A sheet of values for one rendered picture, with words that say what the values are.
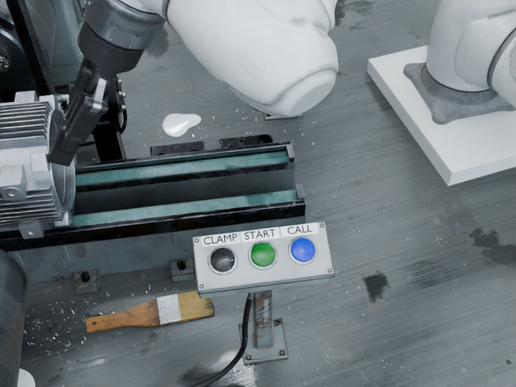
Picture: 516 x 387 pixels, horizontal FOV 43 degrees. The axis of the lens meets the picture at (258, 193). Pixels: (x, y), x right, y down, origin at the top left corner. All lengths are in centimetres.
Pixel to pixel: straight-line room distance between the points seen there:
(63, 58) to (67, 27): 8
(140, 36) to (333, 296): 55
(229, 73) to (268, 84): 4
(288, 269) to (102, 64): 33
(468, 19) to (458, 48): 6
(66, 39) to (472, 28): 79
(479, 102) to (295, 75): 79
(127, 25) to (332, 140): 67
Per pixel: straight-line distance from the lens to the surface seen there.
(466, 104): 135
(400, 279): 112
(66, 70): 147
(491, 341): 110
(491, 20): 123
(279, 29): 61
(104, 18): 74
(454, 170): 125
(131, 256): 110
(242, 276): 80
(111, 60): 78
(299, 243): 81
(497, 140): 133
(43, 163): 93
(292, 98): 61
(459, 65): 128
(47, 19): 124
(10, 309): 83
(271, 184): 114
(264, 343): 102
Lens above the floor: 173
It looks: 50 degrees down
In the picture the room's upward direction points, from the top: 2 degrees counter-clockwise
